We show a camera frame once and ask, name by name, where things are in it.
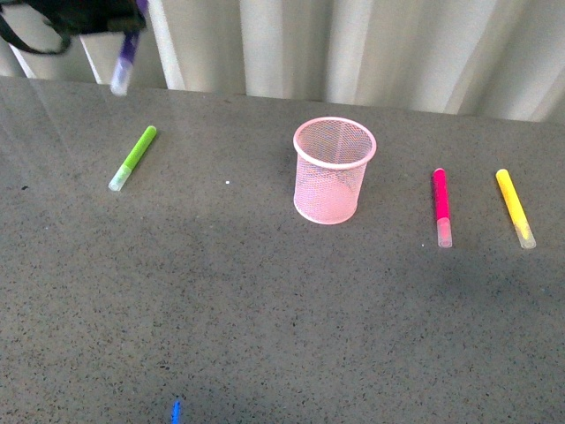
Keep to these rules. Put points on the yellow marker pen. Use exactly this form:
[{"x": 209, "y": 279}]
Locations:
[{"x": 515, "y": 210}]

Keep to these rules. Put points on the green marker pen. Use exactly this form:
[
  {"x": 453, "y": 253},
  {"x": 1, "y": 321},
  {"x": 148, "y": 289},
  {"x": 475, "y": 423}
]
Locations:
[{"x": 130, "y": 162}]

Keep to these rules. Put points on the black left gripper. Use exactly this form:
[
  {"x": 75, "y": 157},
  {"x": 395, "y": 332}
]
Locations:
[{"x": 70, "y": 18}]

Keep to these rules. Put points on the white pleated curtain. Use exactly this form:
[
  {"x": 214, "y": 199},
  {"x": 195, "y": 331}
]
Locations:
[{"x": 501, "y": 59}]

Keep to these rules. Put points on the pink mesh pen cup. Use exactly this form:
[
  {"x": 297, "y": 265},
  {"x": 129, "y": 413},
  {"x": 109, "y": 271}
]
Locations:
[{"x": 332, "y": 155}]

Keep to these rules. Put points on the purple marker pen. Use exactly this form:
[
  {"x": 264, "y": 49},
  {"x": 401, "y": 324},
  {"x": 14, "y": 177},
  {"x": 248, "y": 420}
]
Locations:
[{"x": 124, "y": 65}]

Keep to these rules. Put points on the pink marker pen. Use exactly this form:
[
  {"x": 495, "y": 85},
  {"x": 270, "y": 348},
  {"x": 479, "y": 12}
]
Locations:
[{"x": 442, "y": 209}]

